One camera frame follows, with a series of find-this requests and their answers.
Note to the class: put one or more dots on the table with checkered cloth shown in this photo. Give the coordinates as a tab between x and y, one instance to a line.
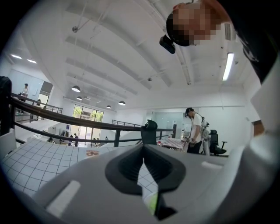
173	142

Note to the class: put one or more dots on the black metal railing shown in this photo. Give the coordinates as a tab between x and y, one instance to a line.
72	120

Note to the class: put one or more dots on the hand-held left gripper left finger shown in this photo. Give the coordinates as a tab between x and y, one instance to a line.
94	192

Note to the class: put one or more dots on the large glass window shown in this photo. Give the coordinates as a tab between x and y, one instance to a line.
87	113

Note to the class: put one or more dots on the black head-worn camera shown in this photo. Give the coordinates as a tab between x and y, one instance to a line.
167	44

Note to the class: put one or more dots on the person's black shirt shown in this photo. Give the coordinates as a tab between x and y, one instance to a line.
256	32

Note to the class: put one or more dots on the black chair backrest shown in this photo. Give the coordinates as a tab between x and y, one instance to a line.
149	133

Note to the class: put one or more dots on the long ceiling tube light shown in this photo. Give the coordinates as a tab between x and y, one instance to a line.
228	66

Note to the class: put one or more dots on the ceiling air vent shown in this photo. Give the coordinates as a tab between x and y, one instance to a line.
227	31

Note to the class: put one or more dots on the white box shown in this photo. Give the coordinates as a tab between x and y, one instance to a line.
7	144

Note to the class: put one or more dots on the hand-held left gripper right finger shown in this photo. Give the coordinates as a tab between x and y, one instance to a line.
192	181

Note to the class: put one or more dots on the green white vegetable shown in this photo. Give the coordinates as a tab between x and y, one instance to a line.
151	204

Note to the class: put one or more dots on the person's head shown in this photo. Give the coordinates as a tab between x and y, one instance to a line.
197	19

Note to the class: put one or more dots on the white gridded table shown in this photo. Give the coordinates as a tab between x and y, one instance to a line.
43	162

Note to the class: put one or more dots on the black office chair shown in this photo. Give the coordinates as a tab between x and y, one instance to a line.
215	142

